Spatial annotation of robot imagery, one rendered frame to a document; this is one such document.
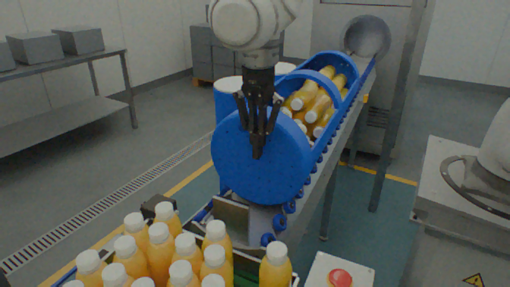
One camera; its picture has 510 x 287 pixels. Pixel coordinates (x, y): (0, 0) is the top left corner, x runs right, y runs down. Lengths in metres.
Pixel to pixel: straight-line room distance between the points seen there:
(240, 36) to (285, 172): 0.45
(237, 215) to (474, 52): 5.25
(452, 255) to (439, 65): 4.95
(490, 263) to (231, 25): 0.82
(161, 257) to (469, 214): 0.68
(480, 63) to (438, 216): 5.01
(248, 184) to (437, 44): 5.06
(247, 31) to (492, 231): 0.69
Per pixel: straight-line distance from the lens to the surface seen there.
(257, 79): 0.68
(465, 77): 5.82
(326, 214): 2.04
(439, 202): 0.84
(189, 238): 0.65
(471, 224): 0.87
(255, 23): 0.45
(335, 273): 0.56
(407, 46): 2.01
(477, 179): 0.95
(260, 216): 0.92
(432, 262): 1.00
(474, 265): 0.99
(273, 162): 0.81
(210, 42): 4.70
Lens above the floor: 1.54
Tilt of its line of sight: 27 degrees down
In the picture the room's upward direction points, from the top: straight up
